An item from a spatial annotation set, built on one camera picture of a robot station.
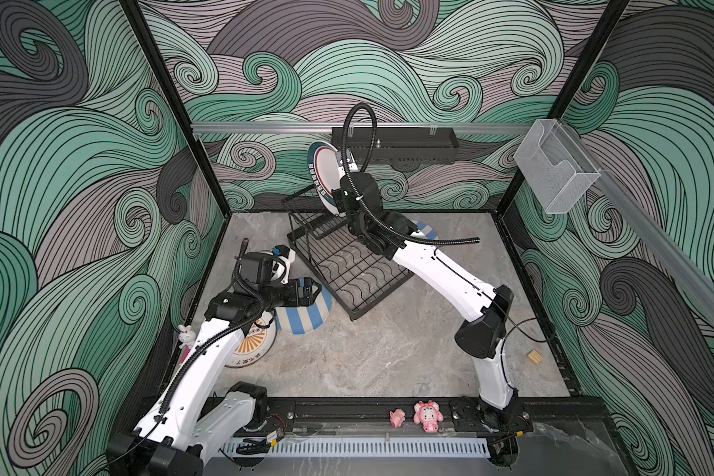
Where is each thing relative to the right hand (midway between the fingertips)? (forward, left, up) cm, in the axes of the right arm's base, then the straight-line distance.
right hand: (355, 174), depth 71 cm
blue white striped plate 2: (+17, -29, -42) cm, 54 cm away
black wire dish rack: (-4, +1, -41) cm, 41 cm away
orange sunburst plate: (-29, +30, -40) cm, 58 cm away
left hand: (-19, +13, -21) cm, 31 cm away
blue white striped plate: (-21, +17, -41) cm, 49 cm away
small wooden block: (-31, -51, -40) cm, 72 cm away
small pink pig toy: (-46, -10, -38) cm, 61 cm away
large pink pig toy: (-46, -18, -38) cm, 62 cm away
